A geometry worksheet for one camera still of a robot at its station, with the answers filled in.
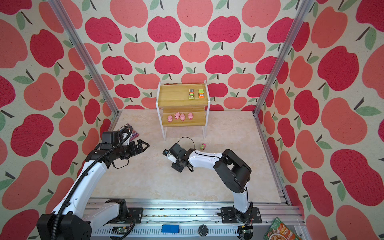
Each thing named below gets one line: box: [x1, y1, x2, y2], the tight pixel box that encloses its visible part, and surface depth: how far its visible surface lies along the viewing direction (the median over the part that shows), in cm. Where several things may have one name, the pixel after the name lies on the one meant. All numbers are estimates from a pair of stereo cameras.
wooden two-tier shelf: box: [155, 80, 211, 141], surface depth 88 cm
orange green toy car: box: [198, 89, 205, 99], surface depth 84 cm
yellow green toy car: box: [188, 89, 195, 100], surface depth 83 cm
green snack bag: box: [263, 217, 303, 240], surface depth 70 cm
